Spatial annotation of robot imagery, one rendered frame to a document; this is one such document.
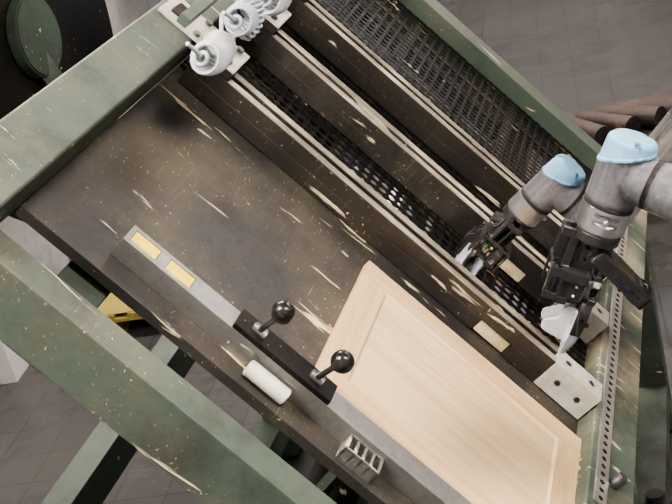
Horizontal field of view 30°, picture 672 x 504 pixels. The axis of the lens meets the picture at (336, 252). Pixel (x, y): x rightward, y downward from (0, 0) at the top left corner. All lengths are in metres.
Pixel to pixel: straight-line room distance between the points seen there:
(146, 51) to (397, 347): 0.71
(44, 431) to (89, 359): 3.46
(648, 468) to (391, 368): 1.60
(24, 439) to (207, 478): 3.45
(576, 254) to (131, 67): 0.86
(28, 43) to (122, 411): 1.13
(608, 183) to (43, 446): 3.64
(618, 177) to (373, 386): 0.63
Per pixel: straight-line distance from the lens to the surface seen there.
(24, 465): 5.08
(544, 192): 2.51
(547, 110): 3.74
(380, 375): 2.23
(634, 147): 1.81
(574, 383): 2.63
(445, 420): 2.28
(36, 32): 2.78
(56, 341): 1.81
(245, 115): 2.50
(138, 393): 1.80
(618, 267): 1.89
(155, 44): 2.37
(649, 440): 3.86
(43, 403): 5.49
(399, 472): 2.07
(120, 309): 5.79
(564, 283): 1.89
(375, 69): 3.03
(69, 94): 2.08
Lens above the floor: 2.31
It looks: 23 degrees down
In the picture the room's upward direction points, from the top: 15 degrees counter-clockwise
